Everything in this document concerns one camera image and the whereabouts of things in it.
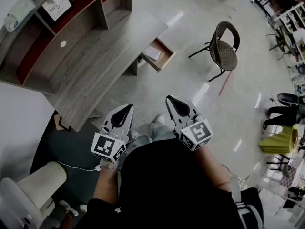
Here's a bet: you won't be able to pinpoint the yellow-green tablecloth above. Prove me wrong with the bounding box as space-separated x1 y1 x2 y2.
257 125 300 156

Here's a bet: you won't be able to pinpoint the white printed packet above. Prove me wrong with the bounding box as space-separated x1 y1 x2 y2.
142 45 162 61

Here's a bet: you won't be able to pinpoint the black metal stool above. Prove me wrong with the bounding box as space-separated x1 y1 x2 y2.
266 153 291 179

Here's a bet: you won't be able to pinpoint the black striped garment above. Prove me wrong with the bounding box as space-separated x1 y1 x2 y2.
234 187 264 229

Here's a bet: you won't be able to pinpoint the person's right white shoe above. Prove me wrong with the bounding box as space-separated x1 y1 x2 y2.
151 113 165 128

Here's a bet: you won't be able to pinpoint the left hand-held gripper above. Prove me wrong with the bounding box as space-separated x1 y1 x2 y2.
91 103 135 164

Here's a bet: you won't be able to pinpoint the dark grey rug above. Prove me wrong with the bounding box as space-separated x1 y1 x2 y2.
30 110 124 229

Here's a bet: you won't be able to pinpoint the person's black shirt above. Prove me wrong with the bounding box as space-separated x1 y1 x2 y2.
81 138 241 229

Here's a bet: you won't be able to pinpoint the dark wicker chair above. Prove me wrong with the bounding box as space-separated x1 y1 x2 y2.
188 20 241 83

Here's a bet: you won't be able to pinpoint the white tissue pack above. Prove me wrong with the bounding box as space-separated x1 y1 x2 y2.
3 0 37 32

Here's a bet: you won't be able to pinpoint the wooden drawer with white front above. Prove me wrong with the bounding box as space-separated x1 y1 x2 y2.
139 37 177 73

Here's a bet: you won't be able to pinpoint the white shelf unit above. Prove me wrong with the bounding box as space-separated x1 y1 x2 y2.
268 2 305 64

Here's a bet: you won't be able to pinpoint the person's left forearm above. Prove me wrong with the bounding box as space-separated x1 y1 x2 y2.
92 160 120 200

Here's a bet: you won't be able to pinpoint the white ribbed armchair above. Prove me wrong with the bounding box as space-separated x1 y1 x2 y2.
0 161 68 228

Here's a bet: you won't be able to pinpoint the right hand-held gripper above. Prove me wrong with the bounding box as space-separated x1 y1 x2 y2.
165 94 214 152

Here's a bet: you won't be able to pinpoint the grey wooden desk with hutch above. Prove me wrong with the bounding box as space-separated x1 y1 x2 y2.
0 0 169 133

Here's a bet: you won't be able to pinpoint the person's right forearm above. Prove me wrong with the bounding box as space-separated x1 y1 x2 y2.
196 145 232 188

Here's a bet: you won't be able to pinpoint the white cable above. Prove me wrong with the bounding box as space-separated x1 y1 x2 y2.
55 160 102 172

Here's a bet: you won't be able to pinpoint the white printed card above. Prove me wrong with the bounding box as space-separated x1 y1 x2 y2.
41 0 72 22

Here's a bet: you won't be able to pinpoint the grey shoulder strap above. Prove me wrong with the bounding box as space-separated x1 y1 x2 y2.
229 174 242 205

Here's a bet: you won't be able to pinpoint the brown wooden frame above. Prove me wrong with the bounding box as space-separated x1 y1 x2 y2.
53 112 72 131

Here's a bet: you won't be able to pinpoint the person's light blue jeans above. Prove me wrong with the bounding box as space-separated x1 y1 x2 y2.
130 122 180 149

